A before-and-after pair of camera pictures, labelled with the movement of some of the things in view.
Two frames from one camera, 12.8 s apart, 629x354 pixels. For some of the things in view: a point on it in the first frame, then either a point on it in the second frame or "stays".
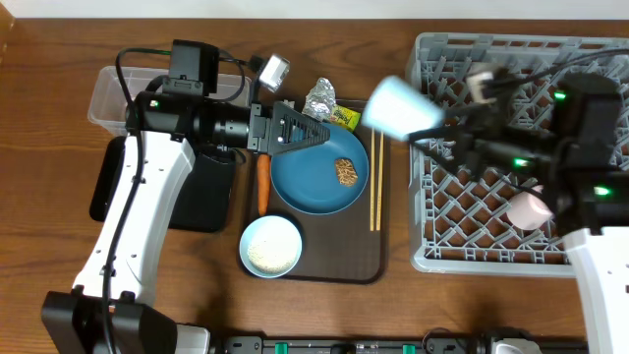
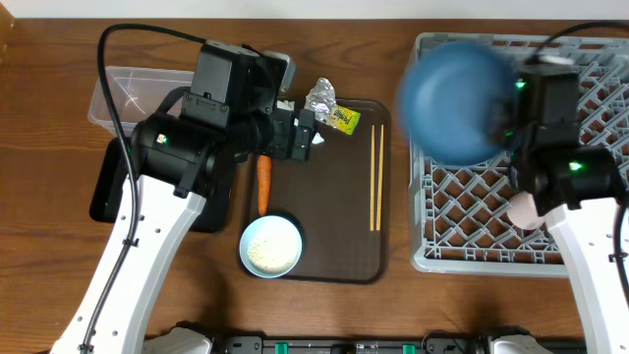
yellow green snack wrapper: x=344 y=116 stays
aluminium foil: x=320 y=99 stays
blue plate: x=306 y=175 to x=445 y=95
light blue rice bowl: x=270 y=247 stays
